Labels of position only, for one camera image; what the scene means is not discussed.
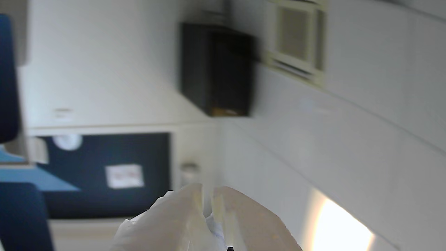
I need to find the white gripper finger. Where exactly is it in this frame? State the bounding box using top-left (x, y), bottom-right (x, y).
top-left (212, 186), bottom-right (302, 251)
top-left (110, 184), bottom-right (223, 251)

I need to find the white rectangular paper sheet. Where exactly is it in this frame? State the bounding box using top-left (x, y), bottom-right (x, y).
top-left (105, 164), bottom-right (145, 189)

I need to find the dark blue pinboard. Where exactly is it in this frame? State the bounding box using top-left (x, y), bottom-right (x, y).
top-left (37, 132), bottom-right (172, 219)

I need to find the bright ceiling light panel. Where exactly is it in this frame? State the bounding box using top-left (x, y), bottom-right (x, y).
top-left (311, 190), bottom-right (376, 251)

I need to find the white round paper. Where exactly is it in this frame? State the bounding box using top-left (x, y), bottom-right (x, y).
top-left (52, 134), bottom-right (83, 151)

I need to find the light blue flat surface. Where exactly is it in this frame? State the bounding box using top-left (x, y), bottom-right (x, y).
top-left (0, 146), bottom-right (81, 192)

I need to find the dark blue chair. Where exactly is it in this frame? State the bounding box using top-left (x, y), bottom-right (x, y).
top-left (0, 14), bottom-right (20, 143)
top-left (0, 182), bottom-right (54, 251)

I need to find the cream ceiling air vent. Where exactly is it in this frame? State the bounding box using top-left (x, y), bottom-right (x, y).
top-left (267, 0), bottom-right (326, 86)

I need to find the black wall cabinet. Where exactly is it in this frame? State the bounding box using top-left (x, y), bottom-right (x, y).
top-left (180, 23), bottom-right (256, 117)

